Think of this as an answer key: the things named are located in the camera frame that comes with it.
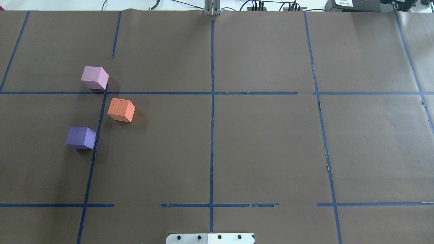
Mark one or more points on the orange foam cube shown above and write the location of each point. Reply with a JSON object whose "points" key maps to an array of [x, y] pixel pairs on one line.
{"points": [[121, 110]]}

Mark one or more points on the pink foam cube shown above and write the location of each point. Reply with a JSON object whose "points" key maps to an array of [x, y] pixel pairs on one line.
{"points": [[94, 77]]}

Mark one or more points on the purple foam cube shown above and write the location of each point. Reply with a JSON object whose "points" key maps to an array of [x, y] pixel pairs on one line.
{"points": [[81, 138]]}

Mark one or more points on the aluminium frame post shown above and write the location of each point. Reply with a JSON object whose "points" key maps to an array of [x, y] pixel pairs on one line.
{"points": [[212, 7]]}

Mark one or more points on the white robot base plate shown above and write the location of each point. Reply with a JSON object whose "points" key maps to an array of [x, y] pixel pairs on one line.
{"points": [[210, 238]]}

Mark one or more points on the black box with label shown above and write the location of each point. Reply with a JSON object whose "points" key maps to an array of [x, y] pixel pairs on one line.
{"points": [[353, 6]]}

